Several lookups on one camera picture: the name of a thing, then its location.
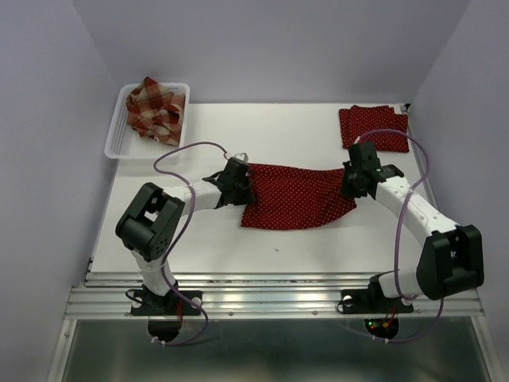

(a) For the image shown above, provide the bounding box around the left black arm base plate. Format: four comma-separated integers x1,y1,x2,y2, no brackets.
126,289,200,317

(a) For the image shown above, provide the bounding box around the red polka dot skirt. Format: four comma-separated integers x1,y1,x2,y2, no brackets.
338,105,410,153
241,163,356,231

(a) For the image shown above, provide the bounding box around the white plastic basket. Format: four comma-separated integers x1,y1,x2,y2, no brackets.
104,82,190,159

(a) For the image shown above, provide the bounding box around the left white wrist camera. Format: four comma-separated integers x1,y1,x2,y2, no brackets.
232,152,249,162

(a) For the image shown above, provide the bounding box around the plaid red beige skirt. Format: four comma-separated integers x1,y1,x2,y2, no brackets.
126,76,186,146

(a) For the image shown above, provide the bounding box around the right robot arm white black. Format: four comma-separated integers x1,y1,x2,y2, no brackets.
340,142,484,314

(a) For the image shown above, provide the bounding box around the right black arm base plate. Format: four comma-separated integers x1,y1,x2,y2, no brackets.
336,289,414,315

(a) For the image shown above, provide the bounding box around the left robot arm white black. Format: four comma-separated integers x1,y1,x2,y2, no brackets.
115,157,255,314

